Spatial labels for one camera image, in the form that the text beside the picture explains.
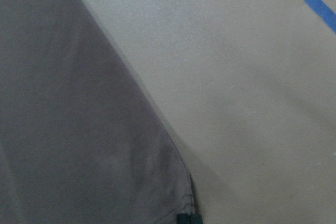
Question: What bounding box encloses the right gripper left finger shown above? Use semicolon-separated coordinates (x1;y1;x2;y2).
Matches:
176;213;190;224

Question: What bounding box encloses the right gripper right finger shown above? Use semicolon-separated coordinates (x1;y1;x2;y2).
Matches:
190;214;203;224

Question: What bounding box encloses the dark brown t-shirt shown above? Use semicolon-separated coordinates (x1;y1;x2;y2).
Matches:
1;0;195;223

